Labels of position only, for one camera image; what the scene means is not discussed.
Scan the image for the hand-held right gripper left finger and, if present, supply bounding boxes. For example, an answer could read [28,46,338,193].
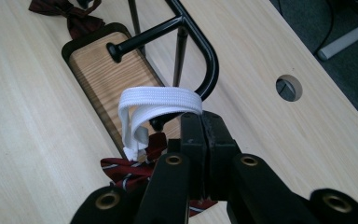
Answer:
[135,113,208,224]

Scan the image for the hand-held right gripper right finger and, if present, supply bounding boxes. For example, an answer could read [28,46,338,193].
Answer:
[202,111,321,224]

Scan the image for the red striped bow tie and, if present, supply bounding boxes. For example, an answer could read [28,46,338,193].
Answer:
[100,86,219,217]

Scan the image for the black hook rack wooden base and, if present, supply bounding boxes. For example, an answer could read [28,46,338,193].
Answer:
[61,0,220,160]

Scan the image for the plain dark bow tie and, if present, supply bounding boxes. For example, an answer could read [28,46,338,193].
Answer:
[28,0,106,40]

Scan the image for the white metal stand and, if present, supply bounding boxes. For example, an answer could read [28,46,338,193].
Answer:
[316,17,358,62]

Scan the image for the black floor cables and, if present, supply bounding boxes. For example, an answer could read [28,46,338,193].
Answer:
[310,0,337,54]

